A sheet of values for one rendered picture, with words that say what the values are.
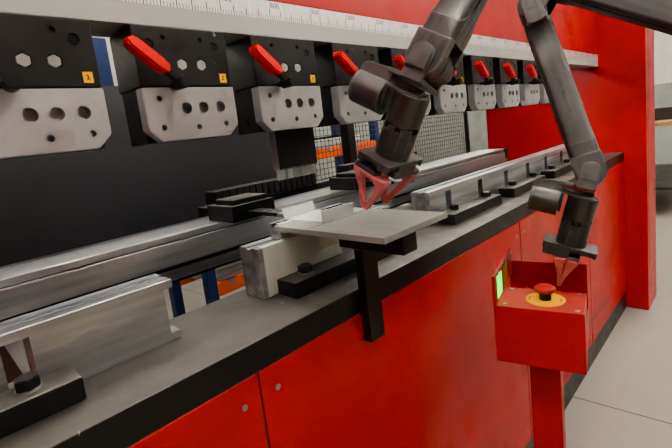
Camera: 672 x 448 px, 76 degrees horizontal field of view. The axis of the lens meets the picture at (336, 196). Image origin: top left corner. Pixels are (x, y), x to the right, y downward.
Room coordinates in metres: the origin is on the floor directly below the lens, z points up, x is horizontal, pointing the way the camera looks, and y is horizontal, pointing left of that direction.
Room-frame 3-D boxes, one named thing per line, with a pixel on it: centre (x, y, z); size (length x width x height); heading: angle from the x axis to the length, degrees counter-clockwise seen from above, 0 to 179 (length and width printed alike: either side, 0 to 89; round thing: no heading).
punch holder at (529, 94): (1.70, -0.76, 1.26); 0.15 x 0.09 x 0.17; 135
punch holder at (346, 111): (0.99, -0.05, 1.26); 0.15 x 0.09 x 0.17; 135
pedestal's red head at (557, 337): (0.86, -0.41, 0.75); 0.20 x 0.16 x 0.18; 148
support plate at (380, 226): (0.76, -0.03, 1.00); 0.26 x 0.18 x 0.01; 45
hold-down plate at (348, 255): (0.86, 0.00, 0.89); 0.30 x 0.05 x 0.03; 135
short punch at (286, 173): (0.87, 0.07, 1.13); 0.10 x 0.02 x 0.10; 135
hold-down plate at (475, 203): (1.25, -0.40, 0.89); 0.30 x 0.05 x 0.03; 135
